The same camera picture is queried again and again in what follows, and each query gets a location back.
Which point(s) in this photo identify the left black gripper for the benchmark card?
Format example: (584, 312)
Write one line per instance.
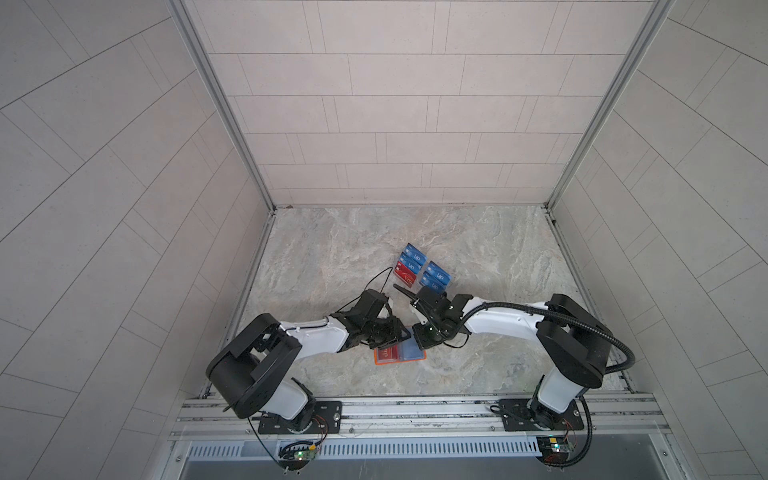
(392, 334)

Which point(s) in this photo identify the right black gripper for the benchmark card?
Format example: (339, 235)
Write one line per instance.
(421, 342)

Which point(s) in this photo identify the blue vip card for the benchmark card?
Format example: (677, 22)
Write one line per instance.
(415, 254)
(432, 283)
(438, 273)
(410, 264)

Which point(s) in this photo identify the orange leather card holder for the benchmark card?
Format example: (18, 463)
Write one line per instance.
(409, 352)

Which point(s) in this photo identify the red VIP card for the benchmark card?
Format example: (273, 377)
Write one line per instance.
(388, 355)
(405, 274)

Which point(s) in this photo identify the clear acrylic card display stand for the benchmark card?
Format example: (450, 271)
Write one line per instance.
(420, 274)

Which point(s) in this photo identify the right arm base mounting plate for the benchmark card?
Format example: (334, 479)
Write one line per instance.
(531, 415)

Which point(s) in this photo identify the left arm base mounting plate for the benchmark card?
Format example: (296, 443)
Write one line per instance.
(317, 417)

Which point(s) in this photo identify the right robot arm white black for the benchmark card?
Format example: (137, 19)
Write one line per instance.
(582, 349)

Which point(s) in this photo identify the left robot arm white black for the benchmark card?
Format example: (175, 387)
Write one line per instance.
(251, 372)

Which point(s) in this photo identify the left green circuit board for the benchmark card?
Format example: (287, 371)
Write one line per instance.
(295, 456)

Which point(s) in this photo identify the green circuit board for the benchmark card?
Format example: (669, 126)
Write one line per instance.
(554, 449)
(295, 456)

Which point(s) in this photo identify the right green circuit board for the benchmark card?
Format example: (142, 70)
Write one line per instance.
(554, 449)

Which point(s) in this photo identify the aluminium mounting rail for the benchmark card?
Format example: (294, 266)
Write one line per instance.
(612, 412)

